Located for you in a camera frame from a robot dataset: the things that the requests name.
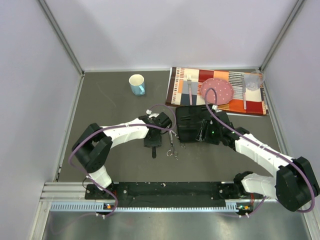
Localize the black handled comb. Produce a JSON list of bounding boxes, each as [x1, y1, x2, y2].
[[151, 146, 157, 159]]

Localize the black zip tool case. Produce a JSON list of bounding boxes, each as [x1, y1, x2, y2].
[[175, 105, 220, 145]]

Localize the silver straight scissors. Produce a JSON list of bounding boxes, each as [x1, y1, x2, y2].
[[173, 133, 186, 149]]

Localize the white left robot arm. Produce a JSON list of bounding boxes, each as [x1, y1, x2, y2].
[[71, 112, 172, 199]]

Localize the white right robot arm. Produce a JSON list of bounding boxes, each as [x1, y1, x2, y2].
[[198, 110, 320, 212]]

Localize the silver thinning scissors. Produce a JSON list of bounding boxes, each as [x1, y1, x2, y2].
[[166, 130, 178, 160]]

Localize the pink polka dot plate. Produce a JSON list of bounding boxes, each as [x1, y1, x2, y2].
[[200, 78, 234, 106]]

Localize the blue ceramic mug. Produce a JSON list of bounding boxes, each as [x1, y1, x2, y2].
[[128, 74, 146, 96]]

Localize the colourful patterned placemat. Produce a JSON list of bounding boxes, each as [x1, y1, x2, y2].
[[165, 67, 269, 116]]

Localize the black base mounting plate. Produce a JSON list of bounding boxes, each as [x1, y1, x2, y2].
[[84, 181, 263, 208]]

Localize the clear plastic cup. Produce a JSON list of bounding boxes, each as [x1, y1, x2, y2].
[[244, 70, 265, 91]]

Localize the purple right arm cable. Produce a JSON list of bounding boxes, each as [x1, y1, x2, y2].
[[203, 86, 316, 221]]

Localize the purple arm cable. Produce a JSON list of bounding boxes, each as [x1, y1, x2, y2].
[[203, 86, 316, 221], [68, 103, 177, 221]]

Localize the pink handled fork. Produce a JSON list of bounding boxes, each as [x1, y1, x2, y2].
[[186, 74, 193, 106]]

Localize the pink handled knife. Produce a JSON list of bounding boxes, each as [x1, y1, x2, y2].
[[242, 79, 247, 110]]

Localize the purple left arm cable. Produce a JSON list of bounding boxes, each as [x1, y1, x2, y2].
[[68, 103, 177, 221]]

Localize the grey slotted cable duct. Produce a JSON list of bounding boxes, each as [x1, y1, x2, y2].
[[50, 202, 250, 213]]

